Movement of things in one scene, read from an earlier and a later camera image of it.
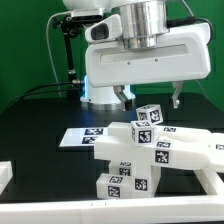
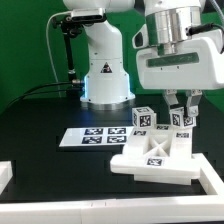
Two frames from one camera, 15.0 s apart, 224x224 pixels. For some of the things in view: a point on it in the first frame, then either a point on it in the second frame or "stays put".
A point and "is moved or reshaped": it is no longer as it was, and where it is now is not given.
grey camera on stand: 87,14 stays put
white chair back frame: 175,147 is moved or reshaped
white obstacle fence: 184,210 stays put
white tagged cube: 150,112 → 179,119
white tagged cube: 143,133 → 143,117
